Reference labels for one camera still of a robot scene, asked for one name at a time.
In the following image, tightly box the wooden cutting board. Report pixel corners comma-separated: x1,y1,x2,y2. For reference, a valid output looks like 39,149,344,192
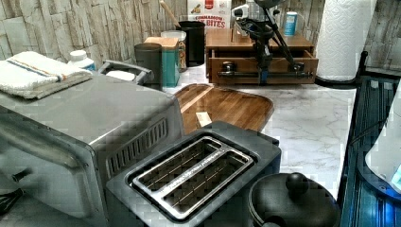
175,84,273,133

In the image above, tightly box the paper towel roll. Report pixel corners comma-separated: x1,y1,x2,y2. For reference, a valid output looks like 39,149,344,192
316,0,377,81

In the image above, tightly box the silver toaster oven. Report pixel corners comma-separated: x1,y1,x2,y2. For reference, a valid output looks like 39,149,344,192
1,76,183,227

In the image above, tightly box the glass jar white lid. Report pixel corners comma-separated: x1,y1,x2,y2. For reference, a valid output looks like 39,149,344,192
161,30,186,73

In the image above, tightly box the grey toaster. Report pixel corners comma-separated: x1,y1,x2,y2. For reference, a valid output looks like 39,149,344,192
107,121,281,227

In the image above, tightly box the wooden drawer cabinet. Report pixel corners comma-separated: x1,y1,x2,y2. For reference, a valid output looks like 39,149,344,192
205,28,319,84

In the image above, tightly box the wooden drawer with black handle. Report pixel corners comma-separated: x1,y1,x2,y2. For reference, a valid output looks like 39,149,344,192
206,50,319,85

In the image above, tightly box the cinnamon bites cereal box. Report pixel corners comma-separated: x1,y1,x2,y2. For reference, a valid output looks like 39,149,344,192
187,0,232,28

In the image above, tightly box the small wooden block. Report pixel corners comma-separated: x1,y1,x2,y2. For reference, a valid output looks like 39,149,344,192
196,112,212,128

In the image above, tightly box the teal canister with wooden lid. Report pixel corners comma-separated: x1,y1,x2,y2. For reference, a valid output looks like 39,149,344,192
145,37,180,88

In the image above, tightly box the folded white towel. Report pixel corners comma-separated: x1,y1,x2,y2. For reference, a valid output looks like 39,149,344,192
0,51,92,99

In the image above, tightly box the black utensil holder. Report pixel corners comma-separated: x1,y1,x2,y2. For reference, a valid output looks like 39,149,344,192
179,21,205,67

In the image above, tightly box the blue cylindrical can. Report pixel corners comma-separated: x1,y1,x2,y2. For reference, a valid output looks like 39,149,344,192
284,11,298,36

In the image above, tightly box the black pot lid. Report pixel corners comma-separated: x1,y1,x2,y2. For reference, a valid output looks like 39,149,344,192
248,172,340,227

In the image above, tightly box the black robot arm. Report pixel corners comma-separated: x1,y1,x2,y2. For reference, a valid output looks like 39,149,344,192
253,0,303,72

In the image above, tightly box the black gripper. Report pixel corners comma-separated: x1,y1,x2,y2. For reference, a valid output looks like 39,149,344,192
250,20,274,71

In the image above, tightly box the blue white bottle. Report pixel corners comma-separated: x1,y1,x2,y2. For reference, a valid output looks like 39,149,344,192
68,50,96,71

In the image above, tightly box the wooden utensil handle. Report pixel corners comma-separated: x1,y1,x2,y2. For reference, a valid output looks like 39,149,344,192
159,0,181,27

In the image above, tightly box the dark grey cup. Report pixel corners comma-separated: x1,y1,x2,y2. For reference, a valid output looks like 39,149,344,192
134,43,163,91

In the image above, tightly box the black dish rack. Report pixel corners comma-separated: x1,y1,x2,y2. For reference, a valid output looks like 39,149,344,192
338,51,401,227

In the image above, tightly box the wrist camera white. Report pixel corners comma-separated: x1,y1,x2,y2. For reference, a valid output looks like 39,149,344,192
231,4,249,20

